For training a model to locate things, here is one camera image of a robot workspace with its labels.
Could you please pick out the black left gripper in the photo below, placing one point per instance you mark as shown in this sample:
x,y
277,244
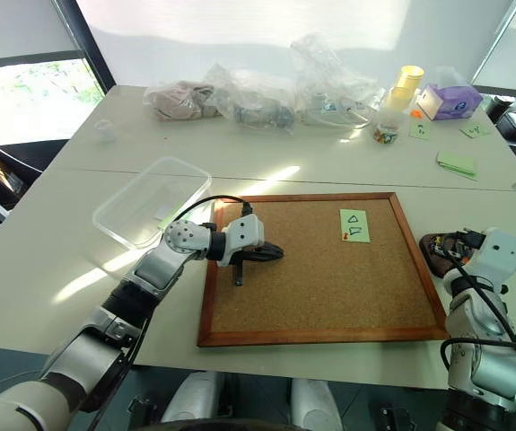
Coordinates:
x,y
247,257

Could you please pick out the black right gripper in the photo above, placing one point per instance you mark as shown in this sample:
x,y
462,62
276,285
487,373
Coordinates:
x,y
457,246

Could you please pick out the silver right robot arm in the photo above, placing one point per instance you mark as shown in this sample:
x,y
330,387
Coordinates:
x,y
477,323

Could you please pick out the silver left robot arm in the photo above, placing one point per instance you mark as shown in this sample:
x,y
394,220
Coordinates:
x,y
150,274

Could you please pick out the green note with triangle drawings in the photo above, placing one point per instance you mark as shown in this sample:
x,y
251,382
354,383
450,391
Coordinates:
x,y
355,224

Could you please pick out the green note with scribble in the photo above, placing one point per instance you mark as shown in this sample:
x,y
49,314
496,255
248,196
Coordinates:
x,y
420,130
475,130

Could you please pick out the clear plastic box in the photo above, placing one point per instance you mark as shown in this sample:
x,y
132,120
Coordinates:
x,y
150,202

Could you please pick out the clear jar of pushpins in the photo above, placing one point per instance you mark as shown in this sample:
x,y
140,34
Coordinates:
x,y
390,121

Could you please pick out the purple tissue box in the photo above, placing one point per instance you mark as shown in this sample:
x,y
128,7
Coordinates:
x,y
455,102

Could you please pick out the plastic bag with white box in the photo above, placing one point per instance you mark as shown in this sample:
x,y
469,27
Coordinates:
x,y
329,90

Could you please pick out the wood framed cork board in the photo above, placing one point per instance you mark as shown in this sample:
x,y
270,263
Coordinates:
x,y
320,278

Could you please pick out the stack of green notes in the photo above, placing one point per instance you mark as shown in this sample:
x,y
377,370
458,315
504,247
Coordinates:
x,y
457,164

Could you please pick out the orange pushpin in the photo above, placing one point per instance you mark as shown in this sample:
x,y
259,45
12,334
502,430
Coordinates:
x,y
416,114

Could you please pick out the white rounded shell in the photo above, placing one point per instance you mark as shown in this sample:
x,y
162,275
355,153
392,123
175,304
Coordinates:
x,y
190,399
315,404

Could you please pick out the plastic bag with grey items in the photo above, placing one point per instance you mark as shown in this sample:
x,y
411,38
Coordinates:
x,y
257,105

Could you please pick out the yellow cylindrical container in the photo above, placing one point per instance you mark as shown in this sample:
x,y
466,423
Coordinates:
x,y
409,77

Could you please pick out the plastic bag with beige cloth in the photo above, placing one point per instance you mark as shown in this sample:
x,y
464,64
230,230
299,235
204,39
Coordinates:
x,y
179,101

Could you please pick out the small clear plastic cup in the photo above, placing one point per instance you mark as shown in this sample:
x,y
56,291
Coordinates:
x,y
105,130

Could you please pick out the dark furniture piece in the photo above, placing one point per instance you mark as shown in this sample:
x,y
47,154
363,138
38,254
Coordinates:
x,y
2,179

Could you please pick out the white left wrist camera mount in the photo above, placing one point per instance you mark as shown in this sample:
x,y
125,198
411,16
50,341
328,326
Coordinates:
x,y
245,233

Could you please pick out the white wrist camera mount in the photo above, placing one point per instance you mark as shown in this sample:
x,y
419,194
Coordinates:
x,y
500,251
245,233

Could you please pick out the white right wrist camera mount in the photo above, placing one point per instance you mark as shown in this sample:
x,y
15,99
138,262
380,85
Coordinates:
x,y
500,251

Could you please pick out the dark window frame post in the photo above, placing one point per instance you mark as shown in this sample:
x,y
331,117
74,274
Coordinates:
x,y
88,45

